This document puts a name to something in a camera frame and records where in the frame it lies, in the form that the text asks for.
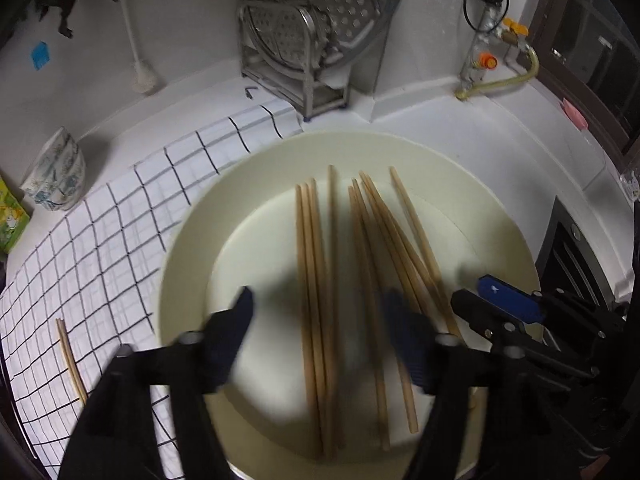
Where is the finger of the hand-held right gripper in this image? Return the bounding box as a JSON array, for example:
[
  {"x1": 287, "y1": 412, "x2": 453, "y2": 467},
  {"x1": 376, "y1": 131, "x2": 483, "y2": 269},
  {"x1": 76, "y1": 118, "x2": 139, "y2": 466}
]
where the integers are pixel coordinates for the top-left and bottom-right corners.
[
  {"x1": 476, "y1": 274, "x2": 626, "y2": 333},
  {"x1": 450, "y1": 289, "x2": 601, "y2": 382}
]

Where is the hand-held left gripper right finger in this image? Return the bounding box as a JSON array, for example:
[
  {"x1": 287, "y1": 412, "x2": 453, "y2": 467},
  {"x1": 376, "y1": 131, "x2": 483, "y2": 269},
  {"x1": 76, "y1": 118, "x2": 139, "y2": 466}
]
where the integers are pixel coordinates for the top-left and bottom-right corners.
[{"x1": 380, "y1": 287, "x2": 501, "y2": 480}]

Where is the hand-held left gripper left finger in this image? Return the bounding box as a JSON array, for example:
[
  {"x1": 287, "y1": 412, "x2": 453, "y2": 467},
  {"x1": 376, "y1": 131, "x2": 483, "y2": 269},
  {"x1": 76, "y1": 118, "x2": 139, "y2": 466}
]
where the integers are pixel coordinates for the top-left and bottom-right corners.
[{"x1": 57, "y1": 285, "x2": 256, "y2": 480}]

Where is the bundle of wooden chopsticks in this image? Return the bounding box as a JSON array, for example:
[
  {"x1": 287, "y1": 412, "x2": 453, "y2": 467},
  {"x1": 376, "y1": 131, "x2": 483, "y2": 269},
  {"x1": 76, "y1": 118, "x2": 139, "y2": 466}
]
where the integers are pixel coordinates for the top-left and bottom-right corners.
[{"x1": 294, "y1": 164, "x2": 463, "y2": 461}]

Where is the large cream round plate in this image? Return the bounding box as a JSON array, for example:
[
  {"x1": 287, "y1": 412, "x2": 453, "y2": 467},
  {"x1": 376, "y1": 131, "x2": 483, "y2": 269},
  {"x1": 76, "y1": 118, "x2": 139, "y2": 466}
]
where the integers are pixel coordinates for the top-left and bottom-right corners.
[{"x1": 157, "y1": 131, "x2": 543, "y2": 480}]

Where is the single wooden chopstick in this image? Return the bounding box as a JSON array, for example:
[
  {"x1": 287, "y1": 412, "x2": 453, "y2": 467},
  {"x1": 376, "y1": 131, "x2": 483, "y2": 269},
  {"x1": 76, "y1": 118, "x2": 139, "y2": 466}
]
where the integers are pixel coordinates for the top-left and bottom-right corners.
[{"x1": 55, "y1": 317, "x2": 88, "y2": 406}]

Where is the black metal appliance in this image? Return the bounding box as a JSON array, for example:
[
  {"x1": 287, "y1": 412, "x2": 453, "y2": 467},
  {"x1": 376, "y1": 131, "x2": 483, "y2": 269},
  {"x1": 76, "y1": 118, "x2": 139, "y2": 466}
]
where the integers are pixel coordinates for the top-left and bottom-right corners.
[{"x1": 535, "y1": 195, "x2": 631, "y2": 306}]

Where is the white black-checked cloth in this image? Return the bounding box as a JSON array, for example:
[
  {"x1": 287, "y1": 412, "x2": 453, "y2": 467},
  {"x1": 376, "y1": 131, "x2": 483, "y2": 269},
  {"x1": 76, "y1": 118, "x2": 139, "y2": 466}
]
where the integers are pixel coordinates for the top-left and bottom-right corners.
[{"x1": 0, "y1": 101, "x2": 306, "y2": 480}]

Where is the pink rectangular block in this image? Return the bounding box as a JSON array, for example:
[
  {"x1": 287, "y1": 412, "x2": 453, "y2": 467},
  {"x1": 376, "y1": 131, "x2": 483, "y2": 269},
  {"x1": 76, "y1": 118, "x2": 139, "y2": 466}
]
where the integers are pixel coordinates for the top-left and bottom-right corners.
[{"x1": 562, "y1": 99, "x2": 589, "y2": 131}]

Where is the yellow seasoning pouch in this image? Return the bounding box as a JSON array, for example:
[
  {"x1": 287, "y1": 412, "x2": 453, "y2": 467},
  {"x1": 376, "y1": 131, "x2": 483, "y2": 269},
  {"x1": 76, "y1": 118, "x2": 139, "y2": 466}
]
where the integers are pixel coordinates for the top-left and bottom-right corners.
[{"x1": 0, "y1": 175, "x2": 32, "y2": 256}]

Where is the gas pipe with valves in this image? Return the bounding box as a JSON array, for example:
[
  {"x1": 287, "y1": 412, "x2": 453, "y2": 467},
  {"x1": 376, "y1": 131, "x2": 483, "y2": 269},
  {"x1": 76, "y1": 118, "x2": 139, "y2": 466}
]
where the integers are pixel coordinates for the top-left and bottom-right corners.
[{"x1": 460, "y1": 0, "x2": 531, "y2": 92}]

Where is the metal dish rack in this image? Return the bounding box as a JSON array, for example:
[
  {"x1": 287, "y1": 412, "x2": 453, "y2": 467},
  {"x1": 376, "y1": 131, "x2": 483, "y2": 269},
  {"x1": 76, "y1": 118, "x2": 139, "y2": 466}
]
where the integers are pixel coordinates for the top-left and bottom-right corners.
[{"x1": 237, "y1": 0, "x2": 351, "y2": 121}]

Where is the yellow gas hose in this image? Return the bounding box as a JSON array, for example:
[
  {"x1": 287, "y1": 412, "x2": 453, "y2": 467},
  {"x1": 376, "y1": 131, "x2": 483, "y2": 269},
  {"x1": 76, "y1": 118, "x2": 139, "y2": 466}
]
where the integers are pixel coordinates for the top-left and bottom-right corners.
[{"x1": 454, "y1": 45, "x2": 541, "y2": 101}]

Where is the white long-handled brush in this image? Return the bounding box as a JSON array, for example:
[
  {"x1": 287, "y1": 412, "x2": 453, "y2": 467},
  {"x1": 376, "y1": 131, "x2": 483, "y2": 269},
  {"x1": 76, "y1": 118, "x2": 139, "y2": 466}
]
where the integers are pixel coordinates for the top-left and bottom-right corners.
[{"x1": 117, "y1": 0, "x2": 160, "y2": 95}]

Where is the dark window frame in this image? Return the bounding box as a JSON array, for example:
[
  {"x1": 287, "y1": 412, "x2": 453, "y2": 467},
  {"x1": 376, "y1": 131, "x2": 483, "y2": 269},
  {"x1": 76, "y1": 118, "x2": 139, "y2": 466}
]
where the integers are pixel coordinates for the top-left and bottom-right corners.
[{"x1": 530, "y1": 0, "x2": 640, "y2": 161}]

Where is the black cable loop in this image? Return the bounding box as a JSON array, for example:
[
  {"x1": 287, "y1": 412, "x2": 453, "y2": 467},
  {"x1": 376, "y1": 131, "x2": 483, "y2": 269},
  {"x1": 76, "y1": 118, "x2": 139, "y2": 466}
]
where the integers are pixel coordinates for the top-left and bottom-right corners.
[{"x1": 463, "y1": 0, "x2": 509, "y2": 32}]

